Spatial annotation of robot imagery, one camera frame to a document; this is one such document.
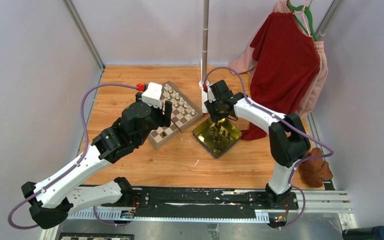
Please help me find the gold metal tray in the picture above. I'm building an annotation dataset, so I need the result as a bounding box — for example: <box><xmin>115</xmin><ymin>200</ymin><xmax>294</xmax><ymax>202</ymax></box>
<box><xmin>192</xmin><ymin>117</ymin><xmax>243</xmax><ymax>160</ymax></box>

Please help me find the wooden folding chess board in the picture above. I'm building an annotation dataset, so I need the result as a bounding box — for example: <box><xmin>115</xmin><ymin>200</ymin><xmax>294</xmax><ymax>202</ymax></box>
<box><xmin>147</xmin><ymin>81</ymin><xmax>204</xmax><ymax>149</ymax></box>

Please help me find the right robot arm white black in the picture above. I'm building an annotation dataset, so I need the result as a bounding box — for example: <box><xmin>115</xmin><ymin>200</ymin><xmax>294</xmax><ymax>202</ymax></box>
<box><xmin>202</xmin><ymin>80</ymin><xmax>311</xmax><ymax>209</ymax></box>

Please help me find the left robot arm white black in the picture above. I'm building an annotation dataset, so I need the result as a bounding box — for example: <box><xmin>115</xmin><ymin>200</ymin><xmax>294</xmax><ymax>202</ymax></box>
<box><xmin>21</xmin><ymin>93</ymin><xmax>173</xmax><ymax>229</ymax></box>

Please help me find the white stand base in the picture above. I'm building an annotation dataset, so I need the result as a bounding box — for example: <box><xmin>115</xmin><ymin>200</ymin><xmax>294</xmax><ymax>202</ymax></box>
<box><xmin>198</xmin><ymin>79</ymin><xmax>209</xmax><ymax>114</ymax></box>

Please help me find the red shirt on hanger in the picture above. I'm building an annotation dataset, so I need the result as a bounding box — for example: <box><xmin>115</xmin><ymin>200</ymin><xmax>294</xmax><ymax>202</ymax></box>
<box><xmin>239</xmin><ymin>11</ymin><xmax>321</xmax><ymax>141</ymax></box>

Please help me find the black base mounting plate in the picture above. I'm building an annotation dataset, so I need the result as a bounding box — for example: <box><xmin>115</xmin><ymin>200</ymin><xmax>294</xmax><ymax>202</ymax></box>
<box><xmin>104</xmin><ymin>186</ymin><xmax>299</xmax><ymax>220</ymax></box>

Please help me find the grey metal stand pole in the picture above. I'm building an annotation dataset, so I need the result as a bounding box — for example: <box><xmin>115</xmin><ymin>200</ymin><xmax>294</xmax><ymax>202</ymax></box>
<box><xmin>201</xmin><ymin>0</ymin><xmax>210</xmax><ymax>85</ymax></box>

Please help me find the brown crumpled cloth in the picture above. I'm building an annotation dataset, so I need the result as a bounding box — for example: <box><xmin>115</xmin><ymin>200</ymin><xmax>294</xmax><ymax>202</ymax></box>
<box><xmin>298</xmin><ymin>157</ymin><xmax>334</xmax><ymax>188</ymax></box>

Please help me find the green clothes hanger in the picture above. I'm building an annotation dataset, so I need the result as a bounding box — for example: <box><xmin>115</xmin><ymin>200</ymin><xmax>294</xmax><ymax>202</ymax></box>
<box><xmin>286</xmin><ymin>0</ymin><xmax>319</xmax><ymax>42</ymax></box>

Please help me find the dark blue bottle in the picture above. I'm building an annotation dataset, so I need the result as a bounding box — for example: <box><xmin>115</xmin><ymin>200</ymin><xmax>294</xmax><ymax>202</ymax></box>
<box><xmin>341</xmin><ymin>225</ymin><xmax>384</xmax><ymax>240</ymax></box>

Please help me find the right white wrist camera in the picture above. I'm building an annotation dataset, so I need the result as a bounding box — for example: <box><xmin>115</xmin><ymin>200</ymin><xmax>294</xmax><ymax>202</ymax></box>
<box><xmin>202</xmin><ymin>84</ymin><xmax>216</xmax><ymax>103</ymax></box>

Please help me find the aluminium rail frame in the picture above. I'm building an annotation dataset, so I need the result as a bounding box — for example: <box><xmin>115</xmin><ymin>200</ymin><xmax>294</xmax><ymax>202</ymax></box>
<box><xmin>41</xmin><ymin>186</ymin><xmax>357</xmax><ymax>240</ymax></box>

